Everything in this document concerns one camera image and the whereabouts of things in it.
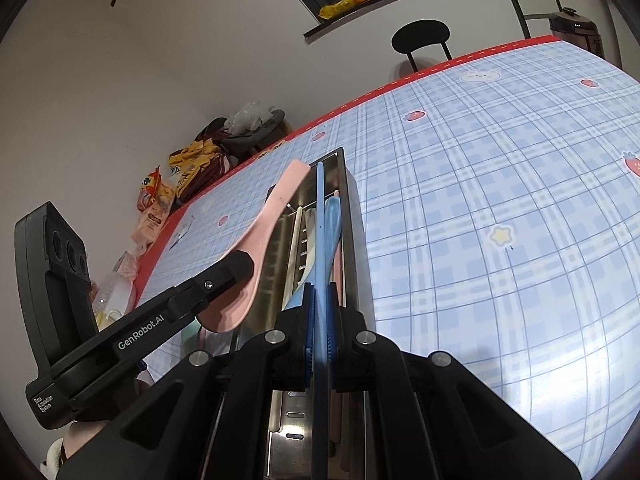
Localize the person's left hand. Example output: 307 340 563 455
62 407 118 461

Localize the pink spoon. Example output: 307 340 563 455
197 159 313 333

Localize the yellow printed garment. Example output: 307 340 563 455
167 139 221 196

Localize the metal utensil tray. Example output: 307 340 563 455
220 146 373 480

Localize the black chair frame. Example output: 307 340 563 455
502 0 566 41

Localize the clear plastic bag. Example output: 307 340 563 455
224 101 278 136

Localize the black round-back chair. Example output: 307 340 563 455
391 20 453 73

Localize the blue spoon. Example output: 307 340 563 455
285 196 346 311

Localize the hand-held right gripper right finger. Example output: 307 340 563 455
326 282 583 480

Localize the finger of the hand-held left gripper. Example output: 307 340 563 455
169 251 254 322

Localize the blue plaid table mat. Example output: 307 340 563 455
132 39 640 461

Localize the white paper tag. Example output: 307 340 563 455
167 215 196 251

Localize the cream printed cup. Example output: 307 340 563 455
95 280 136 331

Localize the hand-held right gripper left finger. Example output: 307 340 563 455
57 282 317 480

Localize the grey stool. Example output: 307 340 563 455
220 109 293 158

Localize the orange snack bag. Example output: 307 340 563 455
137 166 176 211

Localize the blue chopstick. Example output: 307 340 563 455
312 161 333 480

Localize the yellow snack packet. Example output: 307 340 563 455
319 0 372 21

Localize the rice cooker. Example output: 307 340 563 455
547 6 603 58

